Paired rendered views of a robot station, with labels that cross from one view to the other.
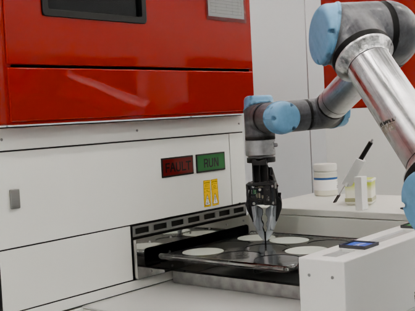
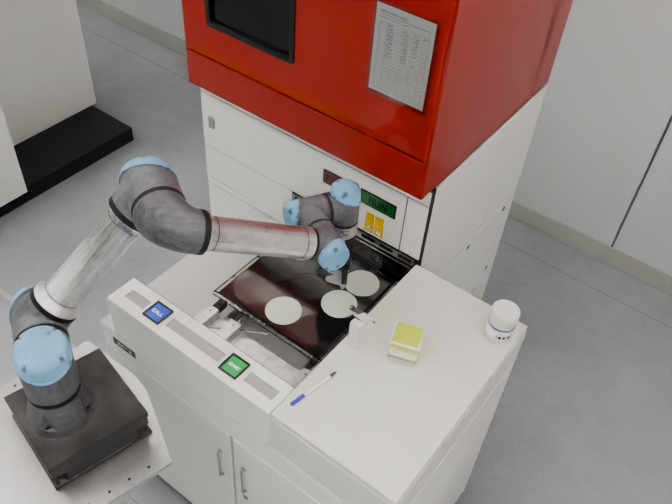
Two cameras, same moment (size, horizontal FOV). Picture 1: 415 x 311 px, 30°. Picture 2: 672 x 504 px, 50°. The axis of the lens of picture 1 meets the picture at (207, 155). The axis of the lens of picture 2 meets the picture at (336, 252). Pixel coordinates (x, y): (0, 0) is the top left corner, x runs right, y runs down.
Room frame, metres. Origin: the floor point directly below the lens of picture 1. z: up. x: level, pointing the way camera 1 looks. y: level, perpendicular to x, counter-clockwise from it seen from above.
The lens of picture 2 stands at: (1.76, -1.48, 2.39)
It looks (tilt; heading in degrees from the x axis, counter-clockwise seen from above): 45 degrees down; 83
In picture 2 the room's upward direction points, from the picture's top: 5 degrees clockwise
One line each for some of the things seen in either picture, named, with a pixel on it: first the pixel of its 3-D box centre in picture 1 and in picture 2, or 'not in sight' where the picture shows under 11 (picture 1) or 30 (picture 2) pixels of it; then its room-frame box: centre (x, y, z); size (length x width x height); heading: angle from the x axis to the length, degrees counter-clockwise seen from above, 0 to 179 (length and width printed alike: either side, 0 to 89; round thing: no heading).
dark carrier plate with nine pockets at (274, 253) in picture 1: (266, 248); (308, 286); (1.85, -0.13, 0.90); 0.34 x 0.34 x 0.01; 50
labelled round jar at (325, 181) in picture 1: (325, 179); (502, 322); (2.32, -0.35, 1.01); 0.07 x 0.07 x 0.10
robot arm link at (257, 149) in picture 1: (261, 149); (342, 226); (1.93, -0.14, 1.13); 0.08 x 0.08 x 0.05
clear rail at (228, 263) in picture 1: (219, 262); (258, 257); (1.71, -0.02, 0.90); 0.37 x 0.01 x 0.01; 50
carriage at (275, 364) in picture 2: not in sight; (249, 356); (1.69, -0.34, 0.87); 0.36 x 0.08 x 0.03; 140
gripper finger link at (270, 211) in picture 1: (270, 223); (336, 279); (1.92, -0.15, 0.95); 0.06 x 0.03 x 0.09; 170
